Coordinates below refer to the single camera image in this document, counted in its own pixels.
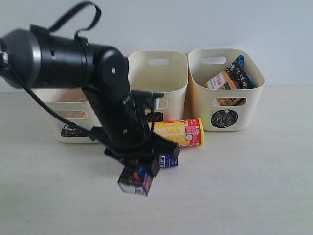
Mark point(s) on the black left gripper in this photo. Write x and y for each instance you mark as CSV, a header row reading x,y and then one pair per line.
x,y
142,153

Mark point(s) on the white blue milk carton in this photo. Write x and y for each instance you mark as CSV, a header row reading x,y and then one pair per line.
x,y
168,161

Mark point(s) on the purple juice carton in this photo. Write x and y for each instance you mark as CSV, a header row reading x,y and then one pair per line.
x,y
135,180

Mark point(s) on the orange snack bag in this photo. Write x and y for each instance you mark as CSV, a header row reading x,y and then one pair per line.
x,y
223,81

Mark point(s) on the black blue snack bag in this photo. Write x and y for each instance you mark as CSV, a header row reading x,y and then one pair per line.
x,y
237,73

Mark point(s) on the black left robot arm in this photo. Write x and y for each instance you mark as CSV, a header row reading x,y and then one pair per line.
x,y
35,59

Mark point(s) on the yellow chips can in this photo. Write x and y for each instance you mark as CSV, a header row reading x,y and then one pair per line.
x,y
185,133

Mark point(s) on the cream bin circle mark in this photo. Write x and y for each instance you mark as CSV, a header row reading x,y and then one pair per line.
x,y
222,110

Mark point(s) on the cream bin square mark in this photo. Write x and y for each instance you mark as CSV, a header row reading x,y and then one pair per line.
x,y
163,72

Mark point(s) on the cream bin triangle mark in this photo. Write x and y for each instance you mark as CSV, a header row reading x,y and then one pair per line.
x,y
72,105

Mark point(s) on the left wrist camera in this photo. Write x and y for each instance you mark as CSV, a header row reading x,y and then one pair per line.
x,y
147,99

